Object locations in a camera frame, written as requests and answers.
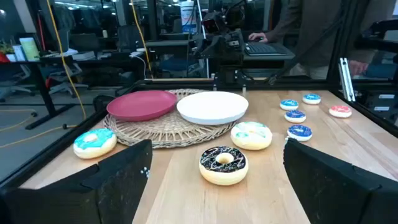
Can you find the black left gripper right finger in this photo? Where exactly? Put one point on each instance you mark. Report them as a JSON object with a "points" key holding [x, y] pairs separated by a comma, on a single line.
{"points": [[342, 199]]}

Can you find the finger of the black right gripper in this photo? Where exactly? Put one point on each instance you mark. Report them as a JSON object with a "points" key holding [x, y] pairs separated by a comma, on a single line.
{"points": [[203, 48], [234, 43]]}

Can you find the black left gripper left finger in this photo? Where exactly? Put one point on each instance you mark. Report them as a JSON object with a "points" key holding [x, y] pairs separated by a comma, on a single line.
{"points": [[93, 199]]}

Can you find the large turquoise iced donut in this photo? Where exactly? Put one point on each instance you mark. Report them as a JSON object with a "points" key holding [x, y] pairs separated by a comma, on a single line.
{"points": [[93, 146]]}

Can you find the small pink donut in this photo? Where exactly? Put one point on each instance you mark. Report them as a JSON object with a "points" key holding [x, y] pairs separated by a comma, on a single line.
{"points": [[340, 111]]}

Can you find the small dark blue donut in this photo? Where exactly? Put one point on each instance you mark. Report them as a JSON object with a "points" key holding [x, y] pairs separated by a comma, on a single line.
{"points": [[295, 116], [299, 132]]}

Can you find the small light blue donut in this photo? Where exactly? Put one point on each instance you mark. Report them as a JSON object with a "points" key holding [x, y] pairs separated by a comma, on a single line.
{"points": [[311, 99], [289, 104]]}

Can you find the large white green iced donut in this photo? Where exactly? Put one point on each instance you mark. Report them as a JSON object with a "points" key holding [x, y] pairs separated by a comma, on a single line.
{"points": [[251, 137]]}

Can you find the large chocolate iced donut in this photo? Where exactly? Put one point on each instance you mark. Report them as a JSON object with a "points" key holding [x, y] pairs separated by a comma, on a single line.
{"points": [[224, 174]]}

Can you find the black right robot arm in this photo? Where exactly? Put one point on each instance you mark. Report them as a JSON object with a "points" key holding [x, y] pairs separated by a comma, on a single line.
{"points": [[231, 73]]}

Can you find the black keyboard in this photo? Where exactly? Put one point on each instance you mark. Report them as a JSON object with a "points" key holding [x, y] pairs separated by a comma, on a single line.
{"points": [[262, 49]]}

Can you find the white blue banner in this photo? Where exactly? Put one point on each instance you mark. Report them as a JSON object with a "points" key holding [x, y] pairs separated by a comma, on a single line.
{"points": [[188, 15]]}

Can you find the white plate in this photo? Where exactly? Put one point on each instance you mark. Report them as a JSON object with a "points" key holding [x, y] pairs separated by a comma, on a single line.
{"points": [[211, 107]]}

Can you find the black office chair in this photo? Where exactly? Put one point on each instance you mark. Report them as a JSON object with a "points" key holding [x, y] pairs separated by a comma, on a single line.
{"points": [[129, 37]]}

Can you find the person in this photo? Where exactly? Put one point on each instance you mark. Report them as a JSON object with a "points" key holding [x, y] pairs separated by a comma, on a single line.
{"points": [[311, 31]]}

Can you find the red plate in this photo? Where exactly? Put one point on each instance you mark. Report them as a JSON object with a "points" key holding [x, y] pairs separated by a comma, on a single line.
{"points": [[140, 105]]}

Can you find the black office desk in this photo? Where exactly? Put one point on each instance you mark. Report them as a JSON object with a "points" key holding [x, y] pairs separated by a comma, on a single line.
{"points": [[42, 84]]}

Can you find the green white card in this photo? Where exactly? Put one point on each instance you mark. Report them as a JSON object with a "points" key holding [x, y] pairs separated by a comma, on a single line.
{"points": [[29, 48]]}

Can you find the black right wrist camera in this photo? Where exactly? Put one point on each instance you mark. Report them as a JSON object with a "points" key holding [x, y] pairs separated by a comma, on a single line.
{"points": [[213, 23]]}

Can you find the silver metal bracket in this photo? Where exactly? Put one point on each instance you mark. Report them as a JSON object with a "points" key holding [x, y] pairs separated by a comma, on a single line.
{"points": [[346, 79]]}

